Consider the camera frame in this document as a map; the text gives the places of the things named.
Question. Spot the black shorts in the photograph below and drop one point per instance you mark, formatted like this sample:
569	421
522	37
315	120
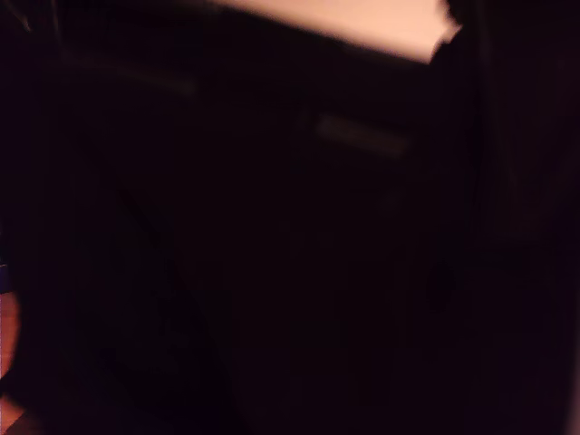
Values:
249	249

